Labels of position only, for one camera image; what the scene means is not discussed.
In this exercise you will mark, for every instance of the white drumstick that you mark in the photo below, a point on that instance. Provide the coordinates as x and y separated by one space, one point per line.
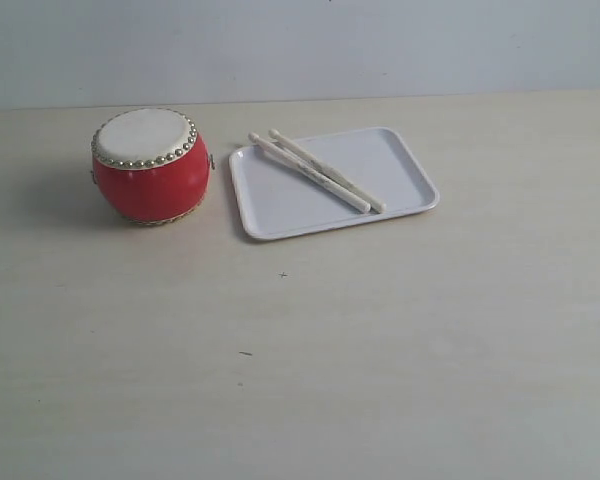
327 170
292 162

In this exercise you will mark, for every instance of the red small drum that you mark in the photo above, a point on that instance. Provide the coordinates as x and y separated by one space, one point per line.
151 165

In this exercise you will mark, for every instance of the white plastic tray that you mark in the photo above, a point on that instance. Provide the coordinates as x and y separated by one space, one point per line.
276 203

